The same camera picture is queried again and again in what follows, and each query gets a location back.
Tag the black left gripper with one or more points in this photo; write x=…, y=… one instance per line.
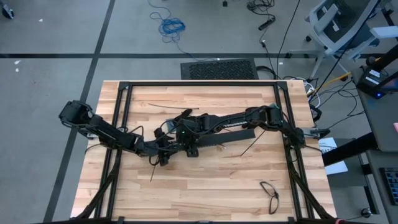
x=161, y=144

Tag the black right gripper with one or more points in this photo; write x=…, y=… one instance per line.
x=192, y=129

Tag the black duct cover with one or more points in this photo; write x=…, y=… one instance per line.
x=236, y=136

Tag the brown zip tie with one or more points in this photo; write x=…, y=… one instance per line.
x=253, y=143

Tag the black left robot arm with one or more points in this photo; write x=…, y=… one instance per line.
x=109, y=133

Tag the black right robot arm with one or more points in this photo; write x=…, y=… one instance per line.
x=242, y=119

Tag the black eyeglasses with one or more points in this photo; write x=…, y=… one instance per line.
x=275, y=195

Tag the black power strip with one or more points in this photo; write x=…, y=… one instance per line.
x=266, y=24

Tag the small black floor item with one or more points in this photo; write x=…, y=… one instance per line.
x=224, y=3

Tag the white paper sheet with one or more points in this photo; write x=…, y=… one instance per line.
x=337, y=168

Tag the black device with blue light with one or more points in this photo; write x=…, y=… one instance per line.
x=370, y=81

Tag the grey office chair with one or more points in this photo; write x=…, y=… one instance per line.
x=342, y=18

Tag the black round knob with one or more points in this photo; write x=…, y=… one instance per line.
x=366, y=212

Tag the grey side desk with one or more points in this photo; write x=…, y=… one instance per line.
x=385, y=124

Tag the pink item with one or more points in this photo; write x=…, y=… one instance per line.
x=395, y=127

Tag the black caster wheel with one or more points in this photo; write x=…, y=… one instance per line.
x=7, y=12

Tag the black stand pole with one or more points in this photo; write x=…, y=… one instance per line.
x=385, y=56

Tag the black keyboard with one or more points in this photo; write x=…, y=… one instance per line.
x=391, y=186

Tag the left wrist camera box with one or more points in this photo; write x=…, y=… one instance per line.
x=164, y=160

